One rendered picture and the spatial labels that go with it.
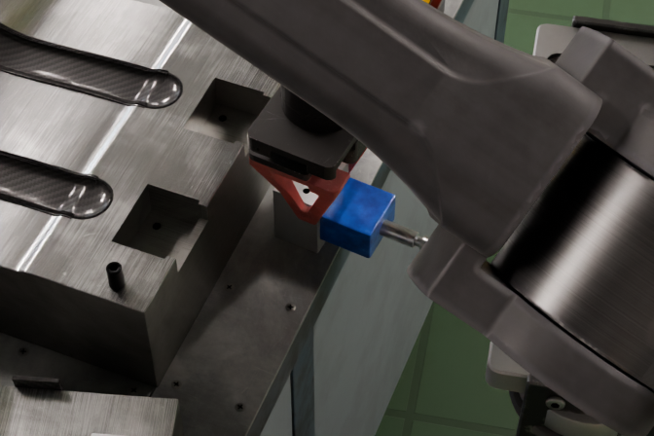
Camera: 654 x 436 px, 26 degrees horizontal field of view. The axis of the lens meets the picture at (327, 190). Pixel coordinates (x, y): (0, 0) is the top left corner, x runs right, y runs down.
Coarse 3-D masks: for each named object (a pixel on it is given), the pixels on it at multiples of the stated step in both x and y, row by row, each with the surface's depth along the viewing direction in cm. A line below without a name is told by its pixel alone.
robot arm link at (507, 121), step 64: (192, 0) 43; (256, 0) 43; (320, 0) 43; (384, 0) 43; (256, 64) 44; (320, 64) 43; (384, 64) 43; (448, 64) 44; (512, 64) 44; (576, 64) 45; (640, 64) 45; (384, 128) 44; (448, 128) 44; (512, 128) 44; (576, 128) 44; (640, 128) 45; (448, 192) 44; (512, 192) 44; (448, 256) 46; (512, 320) 46; (576, 384) 45; (640, 384) 45
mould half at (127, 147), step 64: (0, 0) 107; (64, 0) 108; (128, 0) 108; (192, 64) 103; (0, 128) 100; (64, 128) 99; (128, 128) 99; (128, 192) 95; (192, 192) 95; (256, 192) 104; (0, 256) 92; (64, 256) 92; (128, 256) 92; (192, 256) 95; (0, 320) 97; (64, 320) 94; (128, 320) 90; (192, 320) 99
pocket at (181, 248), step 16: (144, 192) 96; (160, 192) 96; (144, 208) 97; (160, 208) 97; (176, 208) 97; (192, 208) 96; (128, 224) 95; (144, 224) 97; (160, 224) 97; (176, 224) 97; (192, 224) 97; (112, 240) 93; (128, 240) 96; (144, 240) 96; (160, 240) 96; (176, 240) 96; (192, 240) 94; (160, 256) 95; (176, 256) 95
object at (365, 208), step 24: (360, 192) 102; (384, 192) 102; (288, 216) 101; (336, 216) 100; (360, 216) 100; (384, 216) 101; (288, 240) 104; (312, 240) 102; (336, 240) 101; (360, 240) 100; (408, 240) 100
